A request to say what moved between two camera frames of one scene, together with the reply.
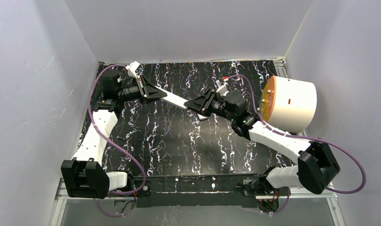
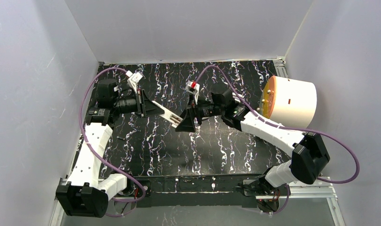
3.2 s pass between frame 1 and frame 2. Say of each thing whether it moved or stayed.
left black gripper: moved
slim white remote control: moved
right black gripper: moved
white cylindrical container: stayed
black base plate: stayed
